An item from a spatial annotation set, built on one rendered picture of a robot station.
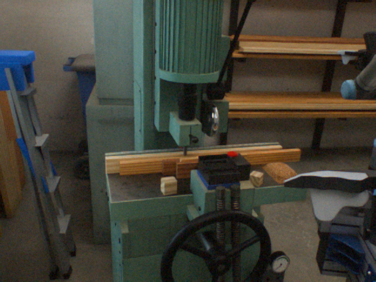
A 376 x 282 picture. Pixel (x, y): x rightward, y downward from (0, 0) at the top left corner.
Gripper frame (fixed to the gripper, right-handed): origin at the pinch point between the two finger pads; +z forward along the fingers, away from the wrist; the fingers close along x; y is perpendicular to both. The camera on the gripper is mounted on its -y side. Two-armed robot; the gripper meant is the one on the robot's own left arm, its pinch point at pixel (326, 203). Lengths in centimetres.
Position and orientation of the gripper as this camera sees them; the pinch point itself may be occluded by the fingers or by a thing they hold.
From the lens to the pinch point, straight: 37.4
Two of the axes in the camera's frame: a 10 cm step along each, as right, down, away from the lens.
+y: 0.0, 9.7, 2.4
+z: -9.5, 0.8, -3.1
